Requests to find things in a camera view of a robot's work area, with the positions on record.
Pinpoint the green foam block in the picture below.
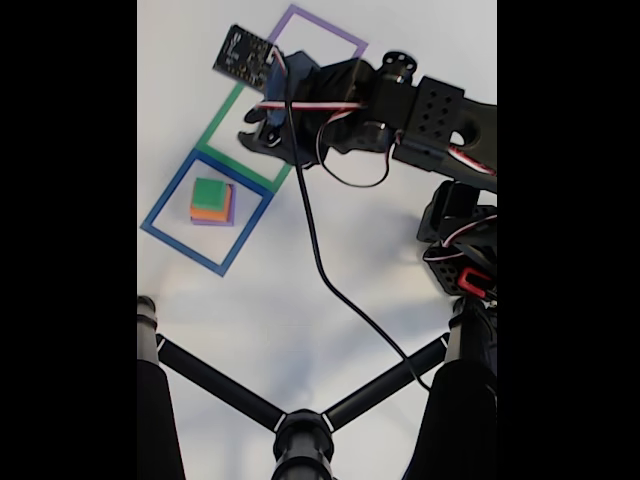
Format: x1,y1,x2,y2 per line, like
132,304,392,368
192,176,229,210

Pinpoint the purple foam block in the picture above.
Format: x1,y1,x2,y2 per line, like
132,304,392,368
191,183,237,228

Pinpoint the orange foam block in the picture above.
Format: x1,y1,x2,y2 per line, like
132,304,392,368
189,183,234,222

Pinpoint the red clamp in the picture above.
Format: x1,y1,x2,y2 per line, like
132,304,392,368
458,267,494,296

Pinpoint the red white servo cable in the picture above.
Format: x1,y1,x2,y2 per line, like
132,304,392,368
254,47,371,112

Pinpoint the green square frame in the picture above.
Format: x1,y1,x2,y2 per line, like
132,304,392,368
193,82,294,194

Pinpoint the gripper camera circuit board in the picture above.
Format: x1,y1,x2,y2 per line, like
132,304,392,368
211,23,287,94

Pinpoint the purple square frame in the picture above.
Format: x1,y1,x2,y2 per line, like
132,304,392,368
264,3,370,66

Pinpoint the blue square frame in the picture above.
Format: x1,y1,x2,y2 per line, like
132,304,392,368
139,148,274,277

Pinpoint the black camera tripod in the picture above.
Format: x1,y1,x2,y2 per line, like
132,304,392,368
137,294,498,480

